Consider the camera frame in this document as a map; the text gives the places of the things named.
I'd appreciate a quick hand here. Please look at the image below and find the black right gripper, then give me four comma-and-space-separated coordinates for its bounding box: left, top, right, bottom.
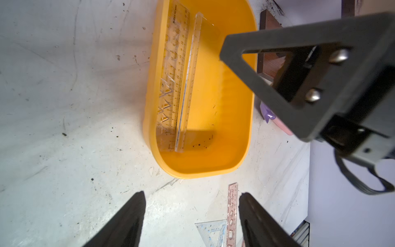
220, 12, 395, 167

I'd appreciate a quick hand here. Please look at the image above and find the clear blue triangle ruler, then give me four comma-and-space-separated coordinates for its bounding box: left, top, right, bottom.
195, 219, 227, 247

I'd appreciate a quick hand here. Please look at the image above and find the purple toy shovel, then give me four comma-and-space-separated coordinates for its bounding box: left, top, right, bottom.
259, 102, 293, 136

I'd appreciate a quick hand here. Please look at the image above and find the yellow plastic storage box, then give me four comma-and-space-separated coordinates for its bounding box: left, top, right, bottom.
143, 1, 257, 179

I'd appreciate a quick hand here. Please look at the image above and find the clear long straight ruler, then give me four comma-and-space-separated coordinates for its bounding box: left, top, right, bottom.
173, 11, 208, 153

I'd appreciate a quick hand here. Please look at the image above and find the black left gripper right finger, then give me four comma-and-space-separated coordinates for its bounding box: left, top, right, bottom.
239, 192, 299, 247

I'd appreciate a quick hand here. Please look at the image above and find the clear stencil ruler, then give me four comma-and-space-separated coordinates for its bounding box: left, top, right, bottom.
156, 1, 190, 152

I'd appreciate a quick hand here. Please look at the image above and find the brown wooden display stand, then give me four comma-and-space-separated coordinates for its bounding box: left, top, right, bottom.
223, 1, 395, 86

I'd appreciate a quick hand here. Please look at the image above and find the pink stencil ruler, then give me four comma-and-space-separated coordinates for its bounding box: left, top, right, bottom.
226, 183, 238, 247

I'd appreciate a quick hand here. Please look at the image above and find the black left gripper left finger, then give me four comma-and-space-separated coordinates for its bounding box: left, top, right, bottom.
85, 191, 146, 247

